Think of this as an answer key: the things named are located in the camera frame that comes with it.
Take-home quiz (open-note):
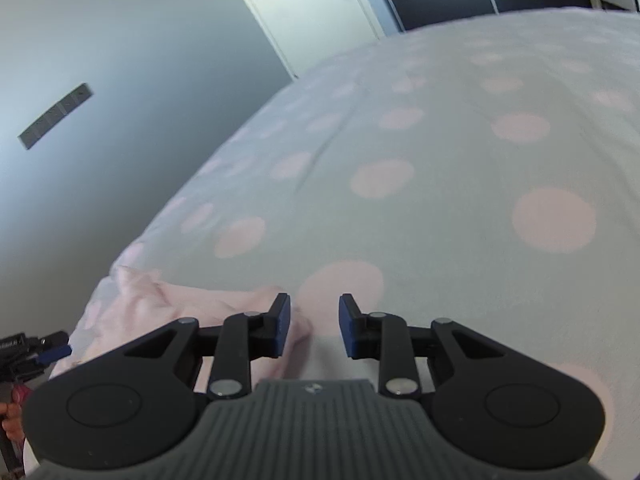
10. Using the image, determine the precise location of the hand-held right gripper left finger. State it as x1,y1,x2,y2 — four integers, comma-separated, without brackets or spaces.
123,292,292,402

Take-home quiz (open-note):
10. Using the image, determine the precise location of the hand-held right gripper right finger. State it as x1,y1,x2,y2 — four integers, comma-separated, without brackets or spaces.
338,293,496,401

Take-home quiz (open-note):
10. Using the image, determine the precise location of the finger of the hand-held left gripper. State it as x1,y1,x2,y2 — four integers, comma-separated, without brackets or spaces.
26,330,72,382

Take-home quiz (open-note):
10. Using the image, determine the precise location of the pink fleece cloth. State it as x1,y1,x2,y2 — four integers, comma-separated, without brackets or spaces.
50,265,316,396

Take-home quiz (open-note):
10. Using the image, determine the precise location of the person's left hand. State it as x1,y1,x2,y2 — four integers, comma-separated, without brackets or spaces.
0,385,27,442

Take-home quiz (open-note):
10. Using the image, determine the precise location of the grey pink-dotted bedspread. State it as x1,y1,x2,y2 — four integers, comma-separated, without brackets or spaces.
50,5,640,480

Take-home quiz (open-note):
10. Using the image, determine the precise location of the cream room door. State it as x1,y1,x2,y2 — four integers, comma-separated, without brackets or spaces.
217,0,407,81

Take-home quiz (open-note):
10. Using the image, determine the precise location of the dark wall switch panel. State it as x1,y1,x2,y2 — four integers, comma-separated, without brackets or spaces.
17,82,95,152

